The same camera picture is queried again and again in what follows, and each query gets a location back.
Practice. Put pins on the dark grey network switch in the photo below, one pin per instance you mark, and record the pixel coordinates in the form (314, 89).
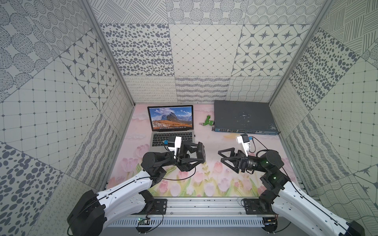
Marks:
(244, 117)

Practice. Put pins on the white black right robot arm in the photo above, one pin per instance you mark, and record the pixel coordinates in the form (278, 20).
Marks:
(285, 198)

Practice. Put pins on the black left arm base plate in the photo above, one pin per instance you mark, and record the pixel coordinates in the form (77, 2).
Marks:
(157, 206)

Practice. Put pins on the aluminium mounting rail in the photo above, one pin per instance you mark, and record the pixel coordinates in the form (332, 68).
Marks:
(203, 208)

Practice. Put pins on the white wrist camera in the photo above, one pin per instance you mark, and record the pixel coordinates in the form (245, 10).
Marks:
(243, 139)
(173, 144)

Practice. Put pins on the silver open laptop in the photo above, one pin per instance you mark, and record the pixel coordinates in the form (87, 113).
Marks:
(169, 121)

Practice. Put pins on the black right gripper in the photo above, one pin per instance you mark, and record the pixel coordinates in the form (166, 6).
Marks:
(234, 159)

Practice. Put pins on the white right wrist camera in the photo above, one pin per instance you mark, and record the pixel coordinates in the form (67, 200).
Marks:
(243, 139)

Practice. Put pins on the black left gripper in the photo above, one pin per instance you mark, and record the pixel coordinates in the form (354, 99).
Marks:
(181, 158)

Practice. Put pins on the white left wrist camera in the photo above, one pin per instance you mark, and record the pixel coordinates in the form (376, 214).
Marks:
(173, 144)

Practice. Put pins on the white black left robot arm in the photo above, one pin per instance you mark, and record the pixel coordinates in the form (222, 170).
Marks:
(152, 173)

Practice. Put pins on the green crimping tool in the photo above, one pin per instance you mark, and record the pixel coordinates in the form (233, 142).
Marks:
(208, 121)

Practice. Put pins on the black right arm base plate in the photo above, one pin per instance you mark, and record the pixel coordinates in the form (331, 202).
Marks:
(255, 206)

